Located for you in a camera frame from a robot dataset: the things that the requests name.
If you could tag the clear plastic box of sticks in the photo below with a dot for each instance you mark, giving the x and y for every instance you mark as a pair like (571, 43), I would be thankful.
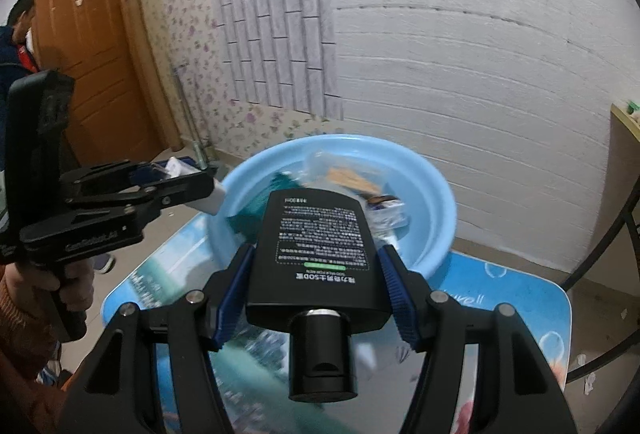
(350, 179)

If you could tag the person's left hand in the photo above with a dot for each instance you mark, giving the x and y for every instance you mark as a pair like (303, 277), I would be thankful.
(30, 279)

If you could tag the person's left forearm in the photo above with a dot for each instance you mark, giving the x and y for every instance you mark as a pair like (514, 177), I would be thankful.
(25, 354)

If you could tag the small dark printed packet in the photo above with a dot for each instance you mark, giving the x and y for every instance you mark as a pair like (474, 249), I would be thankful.
(387, 211)

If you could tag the brown wooden door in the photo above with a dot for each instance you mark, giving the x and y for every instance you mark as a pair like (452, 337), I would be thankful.
(100, 63)

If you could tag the light blue plastic basin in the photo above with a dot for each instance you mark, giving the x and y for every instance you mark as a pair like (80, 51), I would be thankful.
(430, 224)

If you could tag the small white box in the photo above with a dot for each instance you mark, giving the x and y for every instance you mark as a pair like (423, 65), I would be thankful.
(210, 199)

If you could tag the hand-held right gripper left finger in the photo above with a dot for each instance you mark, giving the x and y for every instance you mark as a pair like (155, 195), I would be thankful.
(230, 296)

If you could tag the small green box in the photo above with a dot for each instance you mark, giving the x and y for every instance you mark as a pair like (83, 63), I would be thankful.
(634, 108)

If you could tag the yellow top desk black legs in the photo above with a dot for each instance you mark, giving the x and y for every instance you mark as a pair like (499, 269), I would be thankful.
(622, 123)

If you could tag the scattered paper scraps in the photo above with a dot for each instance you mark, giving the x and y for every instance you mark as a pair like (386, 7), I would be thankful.
(590, 381)

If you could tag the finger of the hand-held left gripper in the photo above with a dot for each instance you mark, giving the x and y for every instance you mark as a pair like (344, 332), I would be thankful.
(170, 194)
(110, 175)

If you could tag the dark green packet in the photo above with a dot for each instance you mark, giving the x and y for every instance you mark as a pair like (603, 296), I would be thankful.
(255, 209)

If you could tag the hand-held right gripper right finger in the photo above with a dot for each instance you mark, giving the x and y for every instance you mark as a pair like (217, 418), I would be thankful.
(400, 299)

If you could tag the black bottle with white print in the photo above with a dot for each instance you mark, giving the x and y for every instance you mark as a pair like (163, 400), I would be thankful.
(315, 254)

